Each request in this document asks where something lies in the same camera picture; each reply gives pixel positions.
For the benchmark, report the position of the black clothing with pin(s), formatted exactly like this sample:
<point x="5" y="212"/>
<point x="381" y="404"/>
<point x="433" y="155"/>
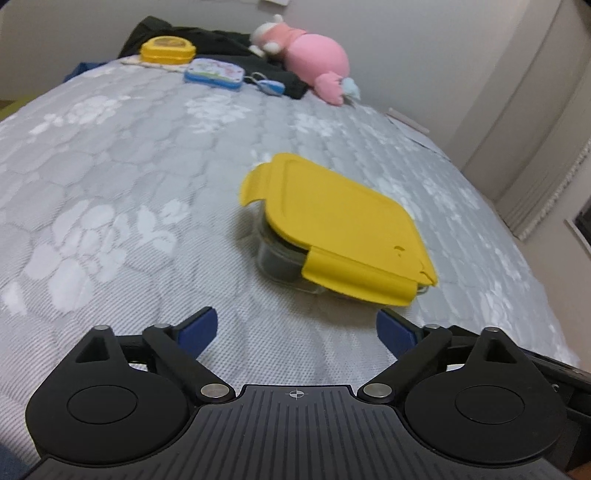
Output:
<point x="231" y="46"/>

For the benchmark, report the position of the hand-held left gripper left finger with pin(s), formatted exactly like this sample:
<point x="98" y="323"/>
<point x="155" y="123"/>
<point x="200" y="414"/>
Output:
<point x="198" y="330"/>

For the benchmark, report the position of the clear glass divided container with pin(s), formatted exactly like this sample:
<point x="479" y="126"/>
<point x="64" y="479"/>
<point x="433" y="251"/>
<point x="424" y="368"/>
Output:
<point x="281" y="263"/>

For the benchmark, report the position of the yellow plastic container lid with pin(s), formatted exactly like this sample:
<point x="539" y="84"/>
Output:
<point x="341" y="221"/>

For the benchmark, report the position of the pink plush toy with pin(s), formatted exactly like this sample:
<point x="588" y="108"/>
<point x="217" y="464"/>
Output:
<point x="314" y="57"/>

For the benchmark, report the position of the dark window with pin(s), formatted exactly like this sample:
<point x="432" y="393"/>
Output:
<point x="581" y="228"/>

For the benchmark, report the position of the beige curtain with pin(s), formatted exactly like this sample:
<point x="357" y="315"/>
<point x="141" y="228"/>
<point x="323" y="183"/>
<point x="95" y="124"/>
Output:
<point x="545" y="152"/>

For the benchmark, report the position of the white patterned cloth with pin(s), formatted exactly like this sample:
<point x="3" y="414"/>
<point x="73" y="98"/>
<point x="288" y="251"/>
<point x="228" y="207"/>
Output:
<point x="138" y="62"/>

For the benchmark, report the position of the white paper sheets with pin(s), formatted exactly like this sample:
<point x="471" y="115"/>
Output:
<point x="415" y="134"/>

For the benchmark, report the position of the small yellow lidded box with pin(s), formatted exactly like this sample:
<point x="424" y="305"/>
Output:
<point x="166" y="50"/>

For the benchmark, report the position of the person's blue jeans leg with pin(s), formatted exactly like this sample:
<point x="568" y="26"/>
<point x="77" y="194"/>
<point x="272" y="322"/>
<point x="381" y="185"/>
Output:
<point x="11" y="464"/>

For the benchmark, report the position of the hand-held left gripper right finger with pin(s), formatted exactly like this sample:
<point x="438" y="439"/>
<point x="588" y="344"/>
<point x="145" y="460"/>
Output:
<point x="397" y="332"/>

